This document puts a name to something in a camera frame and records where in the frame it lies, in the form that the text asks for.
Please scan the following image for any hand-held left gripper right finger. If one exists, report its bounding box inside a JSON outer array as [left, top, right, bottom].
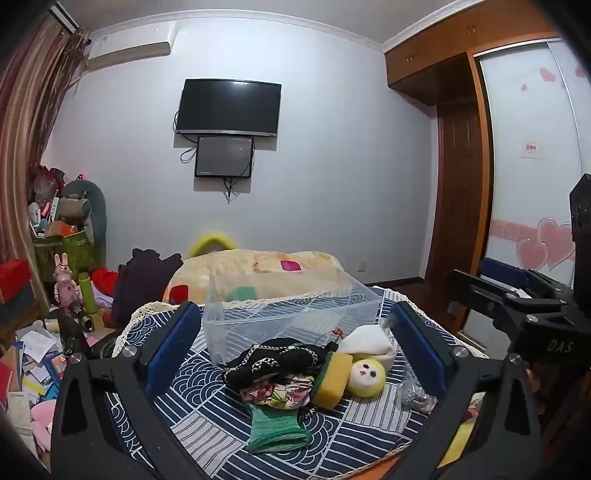
[[383, 301, 543, 480]]

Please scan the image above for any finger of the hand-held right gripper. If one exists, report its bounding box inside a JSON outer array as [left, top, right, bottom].
[[445, 269, 555, 340], [478, 257, 561, 301]]

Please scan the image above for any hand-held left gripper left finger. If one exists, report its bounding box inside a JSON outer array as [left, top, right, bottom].
[[50, 301, 208, 480]]

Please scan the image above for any white cloth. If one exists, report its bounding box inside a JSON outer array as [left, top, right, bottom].
[[339, 324, 398, 370]]

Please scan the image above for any yellow round plush doll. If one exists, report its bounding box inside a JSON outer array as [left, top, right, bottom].
[[347, 359, 386, 398]]

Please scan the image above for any yellow sponge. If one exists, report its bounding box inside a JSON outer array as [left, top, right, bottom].
[[310, 353, 355, 409]]

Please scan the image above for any black knit cloth with chain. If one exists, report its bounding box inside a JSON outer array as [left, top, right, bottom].
[[224, 338, 334, 391]]

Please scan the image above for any clear plastic storage box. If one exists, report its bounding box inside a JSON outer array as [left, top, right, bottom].
[[202, 273, 384, 367]]

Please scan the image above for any floral cloth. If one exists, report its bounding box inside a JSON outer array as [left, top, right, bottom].
[[240, 374, 319, 411]]

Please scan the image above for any green knit sock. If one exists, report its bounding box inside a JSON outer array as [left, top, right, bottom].
[[246, 399, 314, 453]]

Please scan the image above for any cream lace cloth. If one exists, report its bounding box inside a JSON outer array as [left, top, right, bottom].
[[112, 285, 490, 361]]

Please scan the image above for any white sliding door with hearts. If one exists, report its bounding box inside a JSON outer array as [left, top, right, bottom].
[[459, 39, 591, 352]]

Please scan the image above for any dark purple garment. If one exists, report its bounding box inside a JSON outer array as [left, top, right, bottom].
[[111, 248, 184, 326]]

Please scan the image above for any wooden door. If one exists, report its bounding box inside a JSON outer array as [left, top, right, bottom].
[[422, 104, 485, 287]]

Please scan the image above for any black cylinder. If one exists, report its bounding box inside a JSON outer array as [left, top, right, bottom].
[[69, 302, 96, 334]]

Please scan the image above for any red cloth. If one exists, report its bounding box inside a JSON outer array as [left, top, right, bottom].
[[91, 268, 120, 296]]

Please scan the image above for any green bottle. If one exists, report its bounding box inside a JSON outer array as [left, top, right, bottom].
[[78, 272, 99, 317]]

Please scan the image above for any yellow plush cushion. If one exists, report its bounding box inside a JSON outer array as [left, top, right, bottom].
[[187, 232, 238, 259]]

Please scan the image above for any cream blanket with coloured patches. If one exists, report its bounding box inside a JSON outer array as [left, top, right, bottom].
[[164, 249, 354, 305]]

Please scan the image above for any pink rabbit figure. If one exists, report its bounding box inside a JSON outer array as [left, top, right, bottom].
[[52, 253, 81, 308]]

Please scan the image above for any blue patterned cloth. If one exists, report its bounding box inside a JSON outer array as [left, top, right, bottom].
[[104, 286, 490, 480]]

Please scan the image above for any green cardboard box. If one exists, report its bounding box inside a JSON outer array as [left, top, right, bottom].
[[34, 231, 100, 282]]

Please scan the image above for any pile of papers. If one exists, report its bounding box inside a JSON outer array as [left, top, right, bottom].
[[0, 318, 70, 416]]

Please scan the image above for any red box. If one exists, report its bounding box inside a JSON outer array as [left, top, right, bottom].
[[0, 258, 34, 303]]

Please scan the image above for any pile of toys and bags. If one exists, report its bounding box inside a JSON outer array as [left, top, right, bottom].
[[28, 166, 93, 238]]

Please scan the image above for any wooden wardrobe cabinet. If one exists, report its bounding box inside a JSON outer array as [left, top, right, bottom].
[[383, 4, 559, 107]]

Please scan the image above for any striped brown curtain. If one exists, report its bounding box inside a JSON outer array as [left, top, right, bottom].
[[0, 14, 90, 273]]

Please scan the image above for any white air conditioner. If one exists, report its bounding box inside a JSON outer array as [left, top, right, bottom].
[[85, 21, 178, 72]]

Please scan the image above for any small wall monitor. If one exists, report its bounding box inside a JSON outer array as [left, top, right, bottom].
[[194, 136, 254, 179]]

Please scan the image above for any wall television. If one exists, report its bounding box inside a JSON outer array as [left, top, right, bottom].
[[175, 78, 282, 138]]

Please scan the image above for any curtain rail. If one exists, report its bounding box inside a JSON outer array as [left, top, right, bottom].
[[48, 4, 90, 44]]

